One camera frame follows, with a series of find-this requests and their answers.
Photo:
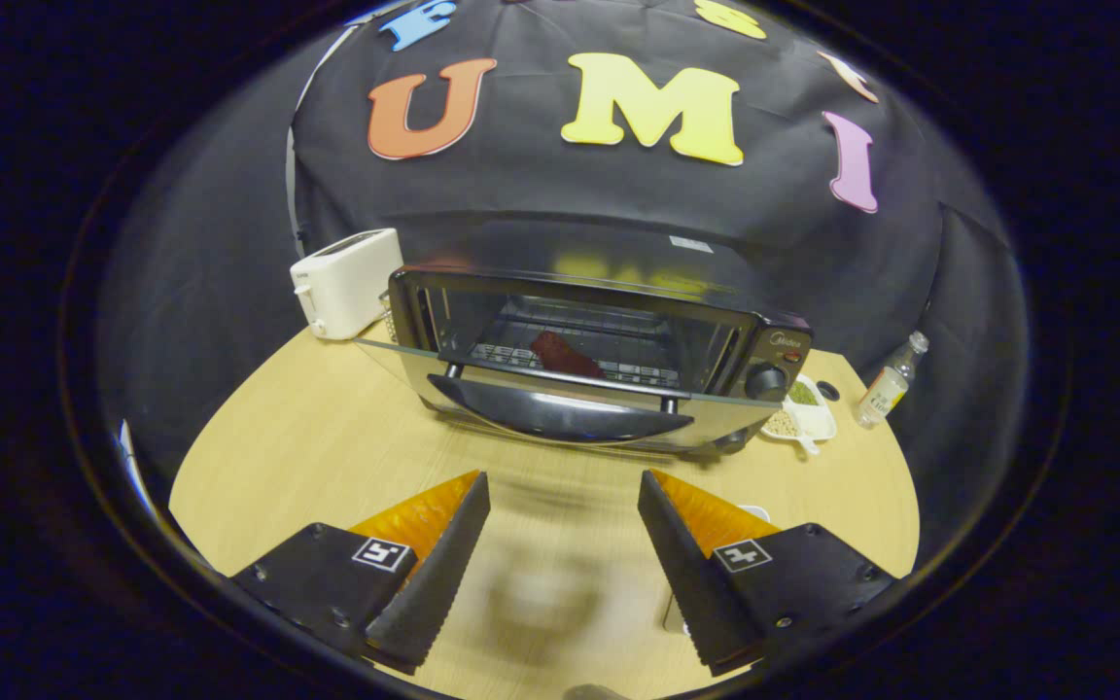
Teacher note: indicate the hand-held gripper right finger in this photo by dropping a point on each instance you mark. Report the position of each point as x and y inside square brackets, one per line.
[691, 574]

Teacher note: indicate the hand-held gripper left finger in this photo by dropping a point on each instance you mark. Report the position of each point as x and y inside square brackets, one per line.
[434, 583]

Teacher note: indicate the black toaster oven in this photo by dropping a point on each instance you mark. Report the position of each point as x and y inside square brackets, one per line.
[560, 418]

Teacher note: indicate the reddish brown meat piece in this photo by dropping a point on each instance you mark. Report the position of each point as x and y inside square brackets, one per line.
[565, 357]

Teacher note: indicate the white bread toaster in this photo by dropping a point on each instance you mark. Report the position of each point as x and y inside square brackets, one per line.
[346, 282]

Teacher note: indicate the white ribbed tray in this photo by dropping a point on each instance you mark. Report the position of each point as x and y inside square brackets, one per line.
[757, 511]

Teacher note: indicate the white divided dish with grains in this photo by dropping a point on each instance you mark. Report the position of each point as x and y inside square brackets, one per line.
[813, 418]

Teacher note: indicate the small black bottle cap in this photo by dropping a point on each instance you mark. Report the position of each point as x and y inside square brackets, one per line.
[827, 391]

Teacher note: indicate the small clear bottle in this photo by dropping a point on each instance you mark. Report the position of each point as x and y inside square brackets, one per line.
[886, 389]

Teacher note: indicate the black backdrop cloth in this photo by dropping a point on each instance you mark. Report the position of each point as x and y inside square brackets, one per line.
[521, 194]

